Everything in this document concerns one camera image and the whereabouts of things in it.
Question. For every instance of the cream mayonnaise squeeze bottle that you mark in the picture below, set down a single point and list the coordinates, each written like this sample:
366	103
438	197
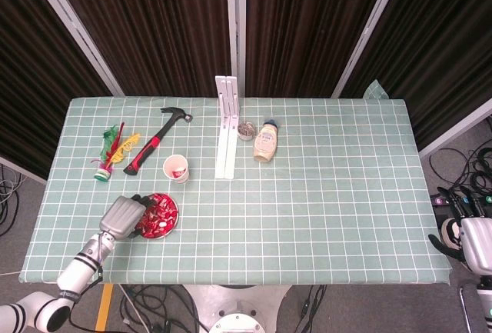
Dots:
265	144

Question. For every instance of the green checked tablecloth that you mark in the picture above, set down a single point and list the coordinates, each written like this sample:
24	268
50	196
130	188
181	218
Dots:
307	214

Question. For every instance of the colourful feather shuttlecock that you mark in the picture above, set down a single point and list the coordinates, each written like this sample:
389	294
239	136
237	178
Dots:
103	173

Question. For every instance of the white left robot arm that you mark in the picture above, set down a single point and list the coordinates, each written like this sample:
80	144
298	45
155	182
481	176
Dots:
77	267

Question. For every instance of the white slanted frame post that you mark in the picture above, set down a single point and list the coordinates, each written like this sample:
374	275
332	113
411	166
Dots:
365	33
77	27

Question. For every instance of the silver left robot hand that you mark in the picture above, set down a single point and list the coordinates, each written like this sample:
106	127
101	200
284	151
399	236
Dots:
119	217

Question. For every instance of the yellow floor tape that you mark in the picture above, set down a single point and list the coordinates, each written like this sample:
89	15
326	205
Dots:
104	310

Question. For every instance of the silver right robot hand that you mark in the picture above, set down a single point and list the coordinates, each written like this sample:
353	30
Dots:
476	240

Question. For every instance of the white black sneaker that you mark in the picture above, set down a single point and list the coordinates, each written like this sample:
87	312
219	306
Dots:
447	229

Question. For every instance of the black power strip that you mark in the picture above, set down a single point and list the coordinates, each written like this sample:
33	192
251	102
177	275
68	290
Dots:
440	201

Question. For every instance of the white floor frame rail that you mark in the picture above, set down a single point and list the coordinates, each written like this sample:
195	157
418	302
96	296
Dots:
23	171
453	129

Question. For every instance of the black red claw hammer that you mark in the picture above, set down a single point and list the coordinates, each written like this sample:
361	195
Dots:
148	150

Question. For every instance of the white folding stand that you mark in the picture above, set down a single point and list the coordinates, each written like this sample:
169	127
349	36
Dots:
227	156

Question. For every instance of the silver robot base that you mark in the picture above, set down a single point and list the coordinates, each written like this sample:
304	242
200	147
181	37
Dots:
238	310

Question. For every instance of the dark brown pleated curtain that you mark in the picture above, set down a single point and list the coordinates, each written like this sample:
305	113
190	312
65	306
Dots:
30	60
300	29
153	29
442	40

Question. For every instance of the white upright frame post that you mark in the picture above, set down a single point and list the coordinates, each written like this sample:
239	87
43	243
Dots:
234	21

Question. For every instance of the white paper cup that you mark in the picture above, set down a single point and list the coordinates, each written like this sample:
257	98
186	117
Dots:
169	164

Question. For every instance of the round metal plate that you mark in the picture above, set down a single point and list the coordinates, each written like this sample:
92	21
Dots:
171	229

